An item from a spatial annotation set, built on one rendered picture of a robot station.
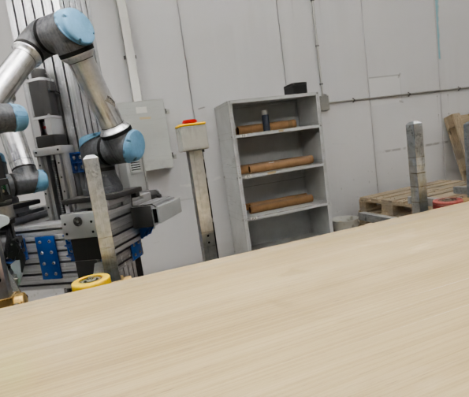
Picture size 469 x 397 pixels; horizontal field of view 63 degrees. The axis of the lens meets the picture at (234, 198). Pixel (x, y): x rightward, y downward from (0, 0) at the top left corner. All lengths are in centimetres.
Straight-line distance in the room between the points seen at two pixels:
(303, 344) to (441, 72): 496
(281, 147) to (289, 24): 125
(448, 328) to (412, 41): 469
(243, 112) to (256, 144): 34
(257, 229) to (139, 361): 345
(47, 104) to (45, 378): 136
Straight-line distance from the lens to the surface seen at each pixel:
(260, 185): 388
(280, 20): 422
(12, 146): 147
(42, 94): 178
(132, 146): 143
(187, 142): 99
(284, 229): 404
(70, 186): 174
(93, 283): 86
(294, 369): 45
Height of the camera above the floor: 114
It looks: 7 degrees down
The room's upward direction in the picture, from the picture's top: 8 degrees counter-clockwise
